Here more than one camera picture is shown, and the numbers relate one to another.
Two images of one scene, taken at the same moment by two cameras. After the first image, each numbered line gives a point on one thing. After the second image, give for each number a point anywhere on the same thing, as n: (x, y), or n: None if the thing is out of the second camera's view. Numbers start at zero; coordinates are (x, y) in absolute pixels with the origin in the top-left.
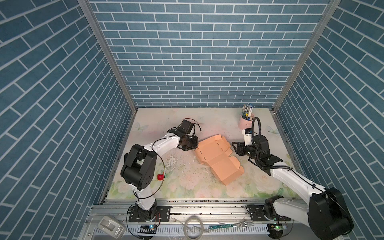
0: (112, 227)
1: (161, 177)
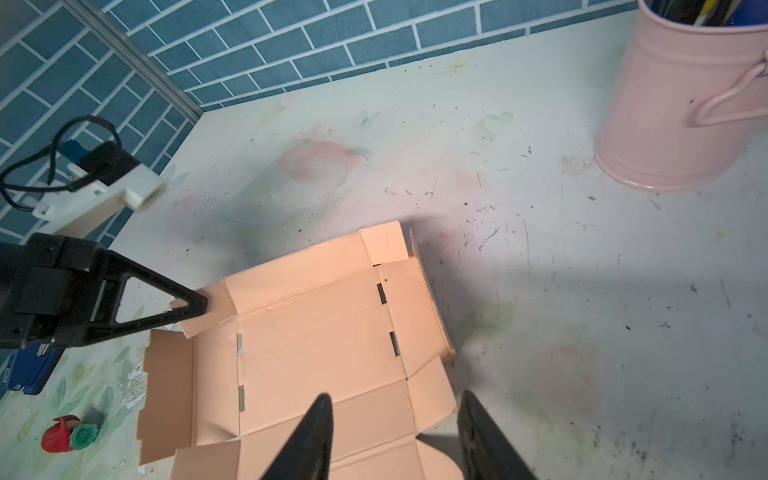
0: None
1: (67, 434)
